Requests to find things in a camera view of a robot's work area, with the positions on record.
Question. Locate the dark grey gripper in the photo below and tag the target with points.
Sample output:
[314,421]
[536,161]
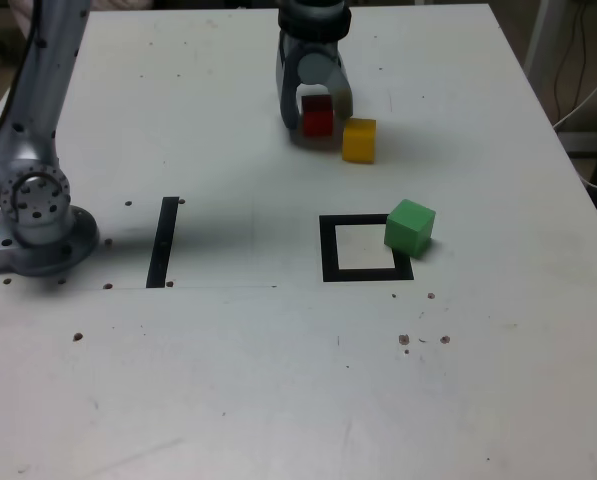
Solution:
[313,47]

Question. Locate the red cube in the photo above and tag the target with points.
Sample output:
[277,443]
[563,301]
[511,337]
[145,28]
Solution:
[318,125]

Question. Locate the yellow cube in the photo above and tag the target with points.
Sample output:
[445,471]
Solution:
[359,145]

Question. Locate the green cube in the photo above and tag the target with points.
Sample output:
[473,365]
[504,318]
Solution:
[408,230]

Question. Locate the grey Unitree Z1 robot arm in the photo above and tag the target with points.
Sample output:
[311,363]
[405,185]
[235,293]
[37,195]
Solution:
[33,100]

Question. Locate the black tape square outline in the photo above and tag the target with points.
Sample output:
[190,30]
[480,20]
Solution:
[328,250]

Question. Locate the pale pink cloth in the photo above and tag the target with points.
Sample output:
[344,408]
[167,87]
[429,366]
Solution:
[123,4]

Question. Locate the black tape strip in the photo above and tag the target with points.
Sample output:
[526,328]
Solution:
[160,240]

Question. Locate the white metal post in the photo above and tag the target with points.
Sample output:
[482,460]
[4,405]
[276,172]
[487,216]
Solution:
[540,45]

